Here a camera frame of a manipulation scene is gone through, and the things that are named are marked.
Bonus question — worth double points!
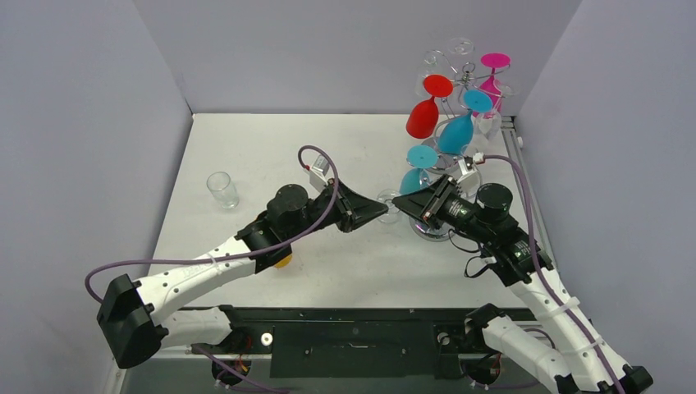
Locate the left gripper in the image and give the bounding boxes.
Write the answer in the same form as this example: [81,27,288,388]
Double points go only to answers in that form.
[286,178,388,243]

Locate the blue wine glass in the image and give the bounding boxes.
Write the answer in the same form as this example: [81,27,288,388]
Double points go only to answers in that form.
[437,90,493,155]
[399,144,438,195]

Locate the clear wine glass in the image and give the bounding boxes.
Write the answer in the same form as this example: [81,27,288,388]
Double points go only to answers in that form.
[206,172,240,209]
[377,189,401,225]

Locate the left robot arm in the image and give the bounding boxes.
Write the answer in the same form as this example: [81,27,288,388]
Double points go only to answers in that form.
[97,180,388,369]

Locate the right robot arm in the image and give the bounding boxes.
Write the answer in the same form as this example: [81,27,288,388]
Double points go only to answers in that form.
[392,176,654,393]

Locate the chrome wine glass rack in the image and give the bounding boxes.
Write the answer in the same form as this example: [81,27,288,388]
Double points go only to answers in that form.
[405,48,515,243]

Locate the orange wine glass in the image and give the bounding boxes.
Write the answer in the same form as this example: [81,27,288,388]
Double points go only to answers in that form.
[273,254,292,269]

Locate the red wine glass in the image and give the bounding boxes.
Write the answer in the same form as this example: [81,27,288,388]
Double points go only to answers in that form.
[405,74,454,140]

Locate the clear glass on rack right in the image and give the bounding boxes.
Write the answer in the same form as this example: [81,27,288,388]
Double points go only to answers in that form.
[474,79,519,141]

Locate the clear glass on rack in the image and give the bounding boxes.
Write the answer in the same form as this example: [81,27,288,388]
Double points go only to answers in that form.
[447,37,475,56]
[474,79,519,141]

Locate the pink wine glass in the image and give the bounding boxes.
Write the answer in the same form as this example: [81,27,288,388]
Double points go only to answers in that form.
[474,53,511,111]

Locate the clear glass on rack top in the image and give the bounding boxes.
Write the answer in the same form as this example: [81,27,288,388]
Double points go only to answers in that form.
[447,37,475,56]

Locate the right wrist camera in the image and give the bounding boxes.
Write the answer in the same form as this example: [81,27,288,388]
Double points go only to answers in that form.
[456,153,484,199]

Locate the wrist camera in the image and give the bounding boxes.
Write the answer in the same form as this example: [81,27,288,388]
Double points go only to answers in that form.
[307,155,331,192]
[456,153,484,199]

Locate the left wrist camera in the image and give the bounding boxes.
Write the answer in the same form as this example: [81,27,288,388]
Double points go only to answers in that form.
[307,155,331,192]

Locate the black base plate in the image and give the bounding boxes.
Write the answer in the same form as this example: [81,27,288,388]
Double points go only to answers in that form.
[201,305,501,379]

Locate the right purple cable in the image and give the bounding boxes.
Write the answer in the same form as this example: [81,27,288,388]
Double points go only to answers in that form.
[478,154,626,394]

